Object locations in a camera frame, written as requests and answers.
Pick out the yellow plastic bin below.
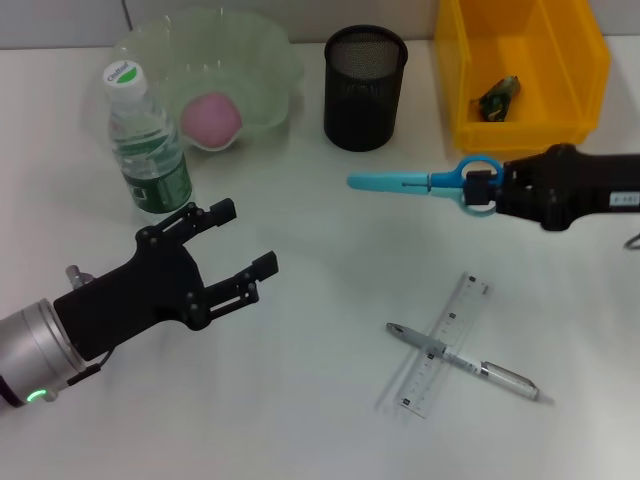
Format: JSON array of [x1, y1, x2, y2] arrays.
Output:
[[433, 0, 612, 161]]

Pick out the black mesh pen holder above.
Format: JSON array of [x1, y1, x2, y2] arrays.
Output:
[[323, 25, 410, 153]]

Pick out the green plastic wrapper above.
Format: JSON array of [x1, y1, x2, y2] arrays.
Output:
[[468, 74, 524, 123]]

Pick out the blue capped scissors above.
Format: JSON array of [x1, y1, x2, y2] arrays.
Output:
[[347, 155, 505, 220]]

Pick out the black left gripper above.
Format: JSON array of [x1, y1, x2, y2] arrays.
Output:
[[52, 198, 279, 362]]

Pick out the clear grey pen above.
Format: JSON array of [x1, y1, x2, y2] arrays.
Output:
[[385, 322, 554, 406]]

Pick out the clear plastic ruler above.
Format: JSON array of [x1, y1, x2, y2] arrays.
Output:
[[397, 272, 492, 419]]

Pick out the pink peach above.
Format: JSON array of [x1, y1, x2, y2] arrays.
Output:
[[180, 91, 245, 150]]

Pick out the translucent green fruit plate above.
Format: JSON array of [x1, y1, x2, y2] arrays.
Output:
[[82, 5, 306, 169]]

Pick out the clear green-label water bottle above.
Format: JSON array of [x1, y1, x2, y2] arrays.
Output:
[[102, 59, 194, 226]]

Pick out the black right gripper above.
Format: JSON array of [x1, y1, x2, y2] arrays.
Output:
[[464, 143, 640, 232]]

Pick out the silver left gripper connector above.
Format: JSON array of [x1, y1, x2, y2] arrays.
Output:
[[65, 264, 95, 291]]

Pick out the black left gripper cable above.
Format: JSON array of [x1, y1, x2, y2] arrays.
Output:
[[67, 349, 114, 387]]

